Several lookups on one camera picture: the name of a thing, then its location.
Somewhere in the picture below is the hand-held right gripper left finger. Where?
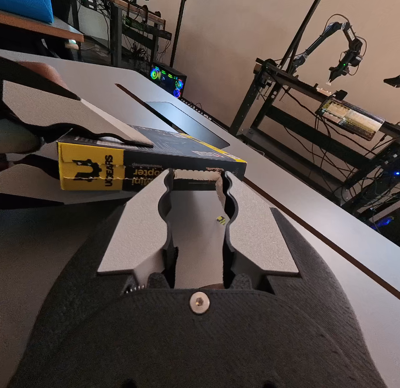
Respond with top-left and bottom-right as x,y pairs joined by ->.
97,168 -> 179,289

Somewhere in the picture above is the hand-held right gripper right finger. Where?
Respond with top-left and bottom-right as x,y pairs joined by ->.
222,171 -> 300,291

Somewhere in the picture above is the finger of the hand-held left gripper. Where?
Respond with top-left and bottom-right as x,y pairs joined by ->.
0,80 -> 154,154
0,154 -> 134,205

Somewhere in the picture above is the cardboard tear strip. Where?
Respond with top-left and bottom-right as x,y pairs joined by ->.
215,172 -> 227,226

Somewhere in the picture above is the black yellow cardboard box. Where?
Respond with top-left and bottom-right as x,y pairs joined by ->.
57,124 -> 248,191

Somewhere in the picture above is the black desk mat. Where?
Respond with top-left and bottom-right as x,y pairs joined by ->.
146,101 -> 231,149

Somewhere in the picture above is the person's left hand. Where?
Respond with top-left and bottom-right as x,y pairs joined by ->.
14,61 -> 69,89

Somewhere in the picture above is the wood edged side table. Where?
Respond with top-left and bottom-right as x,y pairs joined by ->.
0,10 -> 85,62

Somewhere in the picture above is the blue felt bag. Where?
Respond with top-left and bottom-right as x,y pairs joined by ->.
0,0 -> 54,23

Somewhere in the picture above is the computer case with colourful fans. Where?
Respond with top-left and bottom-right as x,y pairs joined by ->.
149,62 -> 187,99

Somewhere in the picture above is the wood topped metal rack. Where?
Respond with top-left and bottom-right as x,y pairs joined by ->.
106,0 -> 173,70

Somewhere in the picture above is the black metal pole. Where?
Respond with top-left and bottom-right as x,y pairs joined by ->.
170,0 -> 189,67
278,0 -> 329,70

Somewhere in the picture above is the tangle of black cables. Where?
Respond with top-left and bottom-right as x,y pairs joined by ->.
312,113 -> 400,226

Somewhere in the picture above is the black metal workbench frame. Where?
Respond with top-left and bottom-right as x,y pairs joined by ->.
229,58 -> 400,248

